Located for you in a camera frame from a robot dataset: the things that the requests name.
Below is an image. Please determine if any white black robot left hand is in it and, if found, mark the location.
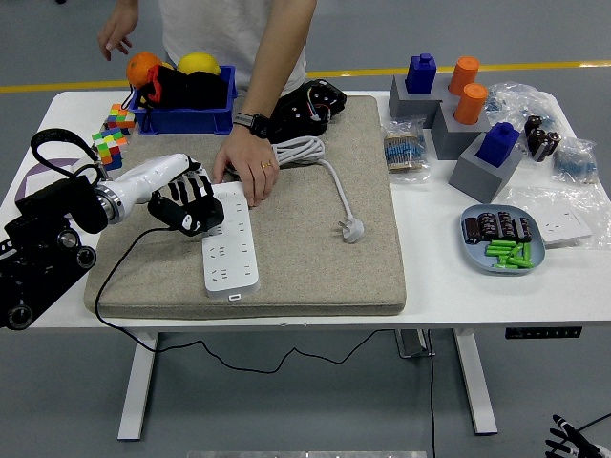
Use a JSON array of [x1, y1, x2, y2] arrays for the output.
[[112, 153, 225, 238]]

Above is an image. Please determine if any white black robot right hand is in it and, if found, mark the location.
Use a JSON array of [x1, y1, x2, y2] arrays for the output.
[[545, 413, 605, 458]]

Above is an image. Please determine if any person's left hand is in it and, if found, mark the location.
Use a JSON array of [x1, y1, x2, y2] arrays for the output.
[[212, 124, 282, 209]]

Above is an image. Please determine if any person's right hand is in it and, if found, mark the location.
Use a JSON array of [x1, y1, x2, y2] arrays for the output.
[[97, 7, 139, 62]]

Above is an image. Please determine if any black plug with cord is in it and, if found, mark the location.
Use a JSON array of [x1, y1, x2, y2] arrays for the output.
[[94, 195, 383, 374]]

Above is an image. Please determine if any white power strip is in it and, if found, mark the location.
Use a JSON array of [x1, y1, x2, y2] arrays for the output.
[[201, 179, 262, 302]]

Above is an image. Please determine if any black wristwatch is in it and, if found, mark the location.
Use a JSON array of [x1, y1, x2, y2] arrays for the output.
[[232, 112, 274, 140]]

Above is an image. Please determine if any orange fruit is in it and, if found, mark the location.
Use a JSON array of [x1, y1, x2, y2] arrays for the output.
[[126, 51, 163, 89]]

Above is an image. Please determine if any colourful puzzle cube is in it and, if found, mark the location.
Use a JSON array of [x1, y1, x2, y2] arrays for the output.
[[105, 103, 137, 135], [91, 127, 131, 172]]

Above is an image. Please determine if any blue plastic bin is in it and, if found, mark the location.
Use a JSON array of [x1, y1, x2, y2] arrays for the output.
[[128, 65, 239, 136]]

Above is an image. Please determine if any yellow lemon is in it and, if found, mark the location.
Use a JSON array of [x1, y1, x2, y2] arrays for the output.
[[177, 52, 222, 76]]

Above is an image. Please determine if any black pouch with red trim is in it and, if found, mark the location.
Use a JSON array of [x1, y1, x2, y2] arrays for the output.
[[121, 65, 229, 114]]

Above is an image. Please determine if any black table control panel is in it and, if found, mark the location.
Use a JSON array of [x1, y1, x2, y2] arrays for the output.
[[504, 325, 583, 340]]

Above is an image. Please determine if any white table leg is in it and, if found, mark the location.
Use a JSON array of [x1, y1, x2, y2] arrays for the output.
[[116, 331, 159, 441], [453, 327, 499, 435]]

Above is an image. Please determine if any purple plate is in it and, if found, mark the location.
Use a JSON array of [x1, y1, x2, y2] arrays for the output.
[[13, 156, 85, 204]]

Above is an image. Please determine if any grey-brown fabric mat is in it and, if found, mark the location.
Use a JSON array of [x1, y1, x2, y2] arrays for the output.
[[83, 94, 408, 320]]

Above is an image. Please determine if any clear bag of resistors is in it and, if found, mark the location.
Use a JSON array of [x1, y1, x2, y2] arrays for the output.
[[383, 118, 432, 185]]

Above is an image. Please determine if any wide grey holder block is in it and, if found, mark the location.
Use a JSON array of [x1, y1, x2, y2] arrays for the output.
[[388, 73, 454, 129]]

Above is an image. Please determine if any blue square peg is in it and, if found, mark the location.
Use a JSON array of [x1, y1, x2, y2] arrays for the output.
[[405, 52, 438, 94], [476, 121, 520, 168]]

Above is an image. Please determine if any blue-grey tray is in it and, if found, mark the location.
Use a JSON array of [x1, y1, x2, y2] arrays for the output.
[[459, 203, 547, 275]]

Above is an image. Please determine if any orange cylinder peg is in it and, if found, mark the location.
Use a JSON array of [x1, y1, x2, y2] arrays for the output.
[[448, 56, 481, 96], [453, 83, 489, 126]]

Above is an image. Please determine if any small bag of blue resistors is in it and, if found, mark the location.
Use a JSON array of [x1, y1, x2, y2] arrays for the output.
[[552, 136, 600, 185]]

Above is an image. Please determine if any large crumpled clear bag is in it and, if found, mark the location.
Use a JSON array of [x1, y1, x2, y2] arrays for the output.
[[484, 81, 558, 139]]

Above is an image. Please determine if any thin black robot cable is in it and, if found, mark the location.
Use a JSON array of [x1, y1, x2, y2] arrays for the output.
[[577, 412, 611, 430]]

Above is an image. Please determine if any grey power strip cord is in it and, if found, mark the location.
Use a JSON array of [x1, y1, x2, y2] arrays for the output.
[[223, 135, 367, 244]]

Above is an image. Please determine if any black device with wires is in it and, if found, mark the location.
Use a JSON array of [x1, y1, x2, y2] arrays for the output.
[[265, 78, 348, 143]]

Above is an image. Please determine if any black hanging cable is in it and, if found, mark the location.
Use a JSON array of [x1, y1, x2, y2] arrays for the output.
[[426, 328, 438, 458]]

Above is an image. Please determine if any metal bracket under table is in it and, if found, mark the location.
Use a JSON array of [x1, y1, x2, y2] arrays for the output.
[[394, 328, 436, 359]]

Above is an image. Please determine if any white wall socket panel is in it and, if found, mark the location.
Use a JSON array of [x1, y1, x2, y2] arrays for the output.
[[533, 209, 593, 247]]

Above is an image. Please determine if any clear bag around wall socket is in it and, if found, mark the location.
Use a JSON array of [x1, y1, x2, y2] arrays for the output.
[[505, 183, 611, 250]]

